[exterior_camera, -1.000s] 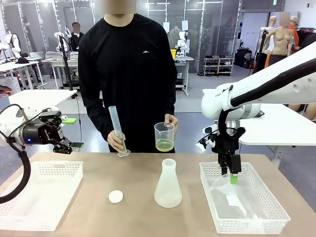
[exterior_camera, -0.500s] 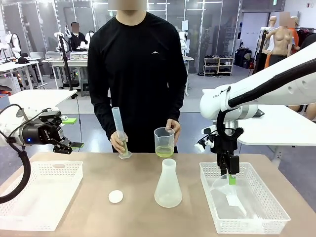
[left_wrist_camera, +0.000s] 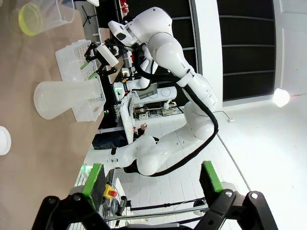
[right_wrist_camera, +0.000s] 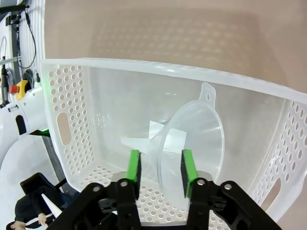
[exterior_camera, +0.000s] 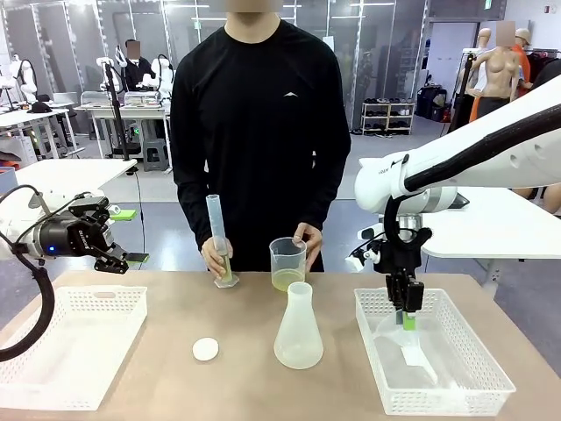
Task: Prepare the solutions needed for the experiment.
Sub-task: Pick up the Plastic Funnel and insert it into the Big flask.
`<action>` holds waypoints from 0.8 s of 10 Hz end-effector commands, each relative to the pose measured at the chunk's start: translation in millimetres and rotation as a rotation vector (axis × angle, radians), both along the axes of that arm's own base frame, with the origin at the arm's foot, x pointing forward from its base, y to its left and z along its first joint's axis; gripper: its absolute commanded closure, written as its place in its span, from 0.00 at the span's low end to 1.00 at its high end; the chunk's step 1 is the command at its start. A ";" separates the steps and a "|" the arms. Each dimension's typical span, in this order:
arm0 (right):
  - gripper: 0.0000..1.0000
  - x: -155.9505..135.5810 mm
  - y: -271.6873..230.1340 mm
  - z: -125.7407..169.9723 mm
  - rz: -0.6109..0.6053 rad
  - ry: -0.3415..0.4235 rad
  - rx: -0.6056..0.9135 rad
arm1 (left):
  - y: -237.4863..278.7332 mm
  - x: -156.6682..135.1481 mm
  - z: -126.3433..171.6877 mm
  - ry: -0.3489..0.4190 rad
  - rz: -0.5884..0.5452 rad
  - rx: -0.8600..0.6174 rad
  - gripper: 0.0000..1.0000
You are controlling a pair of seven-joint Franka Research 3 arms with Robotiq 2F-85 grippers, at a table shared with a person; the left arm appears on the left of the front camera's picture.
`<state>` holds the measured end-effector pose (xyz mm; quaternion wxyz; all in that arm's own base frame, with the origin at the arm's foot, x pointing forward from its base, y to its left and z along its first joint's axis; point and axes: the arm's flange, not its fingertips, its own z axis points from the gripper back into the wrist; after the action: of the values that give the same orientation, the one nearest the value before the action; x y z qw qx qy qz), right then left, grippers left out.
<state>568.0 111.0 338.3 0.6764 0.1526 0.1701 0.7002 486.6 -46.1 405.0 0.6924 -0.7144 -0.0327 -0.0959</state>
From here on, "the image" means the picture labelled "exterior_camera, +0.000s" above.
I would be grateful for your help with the clear plastic beaker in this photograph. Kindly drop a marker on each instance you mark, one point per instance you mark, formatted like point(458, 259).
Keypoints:
point(287, 267)

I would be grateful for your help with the person's right forearm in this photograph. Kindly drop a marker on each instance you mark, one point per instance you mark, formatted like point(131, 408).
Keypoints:
point(193, 215)

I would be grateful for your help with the grey plastic stool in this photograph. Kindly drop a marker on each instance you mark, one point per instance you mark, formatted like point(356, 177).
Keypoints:
point(157, 155)

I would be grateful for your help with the white mannequin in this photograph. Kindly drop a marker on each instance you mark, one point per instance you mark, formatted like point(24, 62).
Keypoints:
point(484, 44)

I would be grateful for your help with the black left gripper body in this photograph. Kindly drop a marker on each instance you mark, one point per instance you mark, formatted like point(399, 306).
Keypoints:
point(74, 237)

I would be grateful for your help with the wooden shoe rack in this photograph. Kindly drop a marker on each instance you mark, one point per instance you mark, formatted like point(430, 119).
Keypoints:
point(388, 114)

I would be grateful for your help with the black tripod stand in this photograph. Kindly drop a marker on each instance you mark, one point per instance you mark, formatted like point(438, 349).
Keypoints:
point(460, 96)
point(115, 101)

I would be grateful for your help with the clear plastic graduated cylinder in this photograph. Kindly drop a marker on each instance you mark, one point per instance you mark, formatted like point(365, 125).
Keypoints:
point(217, 219)

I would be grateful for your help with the black cap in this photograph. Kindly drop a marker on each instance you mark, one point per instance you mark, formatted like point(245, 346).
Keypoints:
point(39, 107)

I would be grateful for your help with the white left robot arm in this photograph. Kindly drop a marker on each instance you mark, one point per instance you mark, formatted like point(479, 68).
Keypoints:
point(19, 226)

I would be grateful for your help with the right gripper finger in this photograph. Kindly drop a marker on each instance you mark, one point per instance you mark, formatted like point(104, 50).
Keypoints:
point(396, 294)
point(414, 298)

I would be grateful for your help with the translucent plastic funnel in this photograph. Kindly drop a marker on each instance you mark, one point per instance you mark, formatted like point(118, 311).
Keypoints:
point(412, 351)

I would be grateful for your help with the white desk with drawers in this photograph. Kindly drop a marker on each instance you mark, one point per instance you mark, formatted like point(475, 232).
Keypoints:
point(30, 120)

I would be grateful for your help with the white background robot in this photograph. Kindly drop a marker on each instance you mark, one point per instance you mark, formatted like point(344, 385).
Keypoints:
point(163, 74)
point(24, 74)

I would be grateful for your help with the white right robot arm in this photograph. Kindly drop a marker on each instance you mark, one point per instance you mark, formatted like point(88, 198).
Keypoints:
point(517, 166)

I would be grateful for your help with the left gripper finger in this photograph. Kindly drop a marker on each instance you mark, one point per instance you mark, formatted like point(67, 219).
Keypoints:
point(125, 213)
point(116, 261)

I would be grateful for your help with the grey box with orange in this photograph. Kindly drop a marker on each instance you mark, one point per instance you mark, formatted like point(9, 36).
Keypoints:
point(6, 180)

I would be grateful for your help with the black bags pile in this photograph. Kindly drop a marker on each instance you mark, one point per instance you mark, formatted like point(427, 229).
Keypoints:
point(431, 103)

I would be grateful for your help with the translucent plastic Erlenmeyer flask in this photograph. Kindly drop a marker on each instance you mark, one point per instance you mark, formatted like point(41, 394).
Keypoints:
point(298, 342)

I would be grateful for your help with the person's right hand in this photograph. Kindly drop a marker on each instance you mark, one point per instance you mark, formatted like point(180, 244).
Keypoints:
point(215, 263)

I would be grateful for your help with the person's left forearm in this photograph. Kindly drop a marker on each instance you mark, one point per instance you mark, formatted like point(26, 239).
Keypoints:
point(324, 201)

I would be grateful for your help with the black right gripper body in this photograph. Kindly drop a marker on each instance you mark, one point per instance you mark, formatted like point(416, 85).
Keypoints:
point(401, 259)

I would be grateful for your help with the man in black suit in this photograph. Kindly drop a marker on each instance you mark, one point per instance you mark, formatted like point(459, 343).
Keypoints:
point(136, 70)

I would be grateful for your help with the bare mannequin with grey skirt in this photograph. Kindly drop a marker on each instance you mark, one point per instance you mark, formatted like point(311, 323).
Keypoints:
point(497, 74)

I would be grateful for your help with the white table with trays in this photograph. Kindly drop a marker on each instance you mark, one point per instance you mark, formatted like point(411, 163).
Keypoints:
point(122, 109)

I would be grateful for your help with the mannequin in orange clothes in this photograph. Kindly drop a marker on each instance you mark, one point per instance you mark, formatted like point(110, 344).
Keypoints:
point(523, 61)

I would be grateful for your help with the person's left hand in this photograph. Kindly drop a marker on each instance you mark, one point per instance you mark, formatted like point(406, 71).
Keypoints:
point(313, 241)

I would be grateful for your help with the white perforated plastic basket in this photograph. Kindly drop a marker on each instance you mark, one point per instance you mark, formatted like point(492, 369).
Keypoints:
point(464, 307)
point(118, 302)

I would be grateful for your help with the white round flask stopper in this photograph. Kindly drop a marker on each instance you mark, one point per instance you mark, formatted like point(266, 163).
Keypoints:
point(205, 349)

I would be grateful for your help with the person in black shirt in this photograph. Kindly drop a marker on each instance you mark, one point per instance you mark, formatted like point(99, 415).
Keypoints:
point(258, 109)

